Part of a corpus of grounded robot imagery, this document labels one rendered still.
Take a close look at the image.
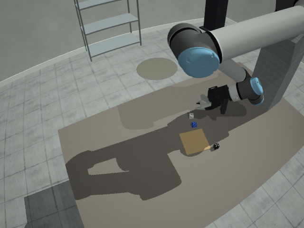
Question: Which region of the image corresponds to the blue die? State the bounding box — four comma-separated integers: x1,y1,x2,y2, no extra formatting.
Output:
191,122,197,128

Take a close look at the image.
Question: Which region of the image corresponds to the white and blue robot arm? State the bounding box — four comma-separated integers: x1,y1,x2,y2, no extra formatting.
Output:
167,0,304,106

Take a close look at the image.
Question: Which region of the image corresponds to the tan mat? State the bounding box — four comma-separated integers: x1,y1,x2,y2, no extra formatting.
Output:
179,129,211,155

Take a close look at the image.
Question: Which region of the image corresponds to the black die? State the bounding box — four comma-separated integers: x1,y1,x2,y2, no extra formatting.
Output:
213,143,219,150

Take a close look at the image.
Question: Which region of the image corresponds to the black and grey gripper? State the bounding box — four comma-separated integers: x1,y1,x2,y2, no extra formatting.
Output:
195,85,232,110

